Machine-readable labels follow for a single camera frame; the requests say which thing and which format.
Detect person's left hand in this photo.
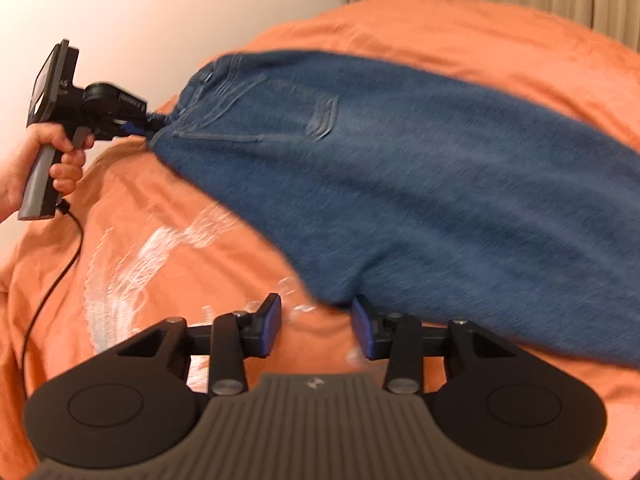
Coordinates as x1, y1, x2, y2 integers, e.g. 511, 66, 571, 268
0, 123, 95, 214

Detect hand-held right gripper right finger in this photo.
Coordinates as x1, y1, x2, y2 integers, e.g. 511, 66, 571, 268
351, 295, 519, 395

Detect blue denim pants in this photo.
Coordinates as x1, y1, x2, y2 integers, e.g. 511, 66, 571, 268
147, 50, 640, 367

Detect orange bed blanket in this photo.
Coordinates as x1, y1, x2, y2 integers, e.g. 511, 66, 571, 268
0, 0, 640, 480

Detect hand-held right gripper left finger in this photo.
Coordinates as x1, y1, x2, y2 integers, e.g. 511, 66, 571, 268
116, 293, 282, 397

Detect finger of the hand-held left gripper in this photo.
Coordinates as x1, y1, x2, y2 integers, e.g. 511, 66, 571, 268
115, 112, 167, 142

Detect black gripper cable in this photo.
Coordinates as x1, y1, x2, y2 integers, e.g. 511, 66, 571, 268
20, 202, 85, 404

